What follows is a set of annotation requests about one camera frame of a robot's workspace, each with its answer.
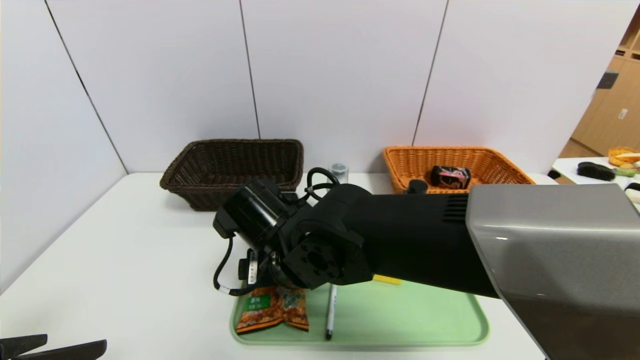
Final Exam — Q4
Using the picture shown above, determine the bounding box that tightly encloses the black pink gum box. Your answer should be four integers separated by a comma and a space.
430, 165, 472, 190

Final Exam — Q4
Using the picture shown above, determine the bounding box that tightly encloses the orange snack bag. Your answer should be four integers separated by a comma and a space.
234, 285, 310, 335

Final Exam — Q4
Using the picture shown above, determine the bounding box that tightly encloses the dark brown wicker basket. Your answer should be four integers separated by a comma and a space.
158, 138, 305, 213

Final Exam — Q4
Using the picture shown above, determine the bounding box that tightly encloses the orange wicker basket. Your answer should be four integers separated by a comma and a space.
382, 145, 537, 195

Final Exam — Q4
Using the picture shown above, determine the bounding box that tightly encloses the white translucent bottle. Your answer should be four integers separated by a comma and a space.
329, 162, 350, 186

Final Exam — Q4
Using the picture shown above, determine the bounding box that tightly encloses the white pen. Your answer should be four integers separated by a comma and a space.
324, 283, 339, 341

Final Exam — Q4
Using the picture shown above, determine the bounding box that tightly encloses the light green plastic tray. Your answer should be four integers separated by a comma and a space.
229, 276, 491, 348

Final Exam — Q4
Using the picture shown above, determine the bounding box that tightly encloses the black brush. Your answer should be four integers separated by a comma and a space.
576, 161, 617, 182

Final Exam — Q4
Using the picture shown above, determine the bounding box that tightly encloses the white side table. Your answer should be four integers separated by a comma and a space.
552, 155, 640, 213

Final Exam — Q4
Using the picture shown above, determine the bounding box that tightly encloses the wooden cabinet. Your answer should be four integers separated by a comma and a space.
558, 17, 640, 159

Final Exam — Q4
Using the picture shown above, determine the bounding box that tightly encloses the orange bread item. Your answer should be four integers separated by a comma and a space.
607, 145, 640, 167

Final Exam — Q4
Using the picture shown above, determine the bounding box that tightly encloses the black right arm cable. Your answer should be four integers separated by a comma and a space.
305, 167, 342, 202

